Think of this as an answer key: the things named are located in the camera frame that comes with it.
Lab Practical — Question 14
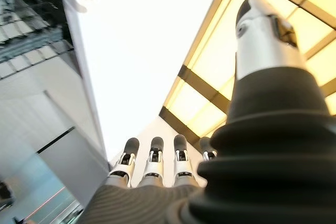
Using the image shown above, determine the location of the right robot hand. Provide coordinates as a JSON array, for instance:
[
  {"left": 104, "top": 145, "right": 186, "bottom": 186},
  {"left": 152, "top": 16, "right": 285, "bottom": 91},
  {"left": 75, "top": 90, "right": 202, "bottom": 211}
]
[{"left": 78, "top": 0, "right": 336, "bottom": 224}]

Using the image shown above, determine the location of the wide grey cabinet door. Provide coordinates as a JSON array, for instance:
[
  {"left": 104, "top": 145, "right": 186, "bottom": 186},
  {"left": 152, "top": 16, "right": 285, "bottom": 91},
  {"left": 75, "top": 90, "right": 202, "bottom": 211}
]
[{"left": 36, "top": 126, "right": 111, "bottom": 208}]

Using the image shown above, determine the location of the narrow grey cabinet door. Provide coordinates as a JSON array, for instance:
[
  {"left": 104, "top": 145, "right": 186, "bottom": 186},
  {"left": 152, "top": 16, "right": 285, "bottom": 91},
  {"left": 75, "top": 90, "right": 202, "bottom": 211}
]
[{"left": 0, "top": 55, "right": 106, "bottom": 156}]

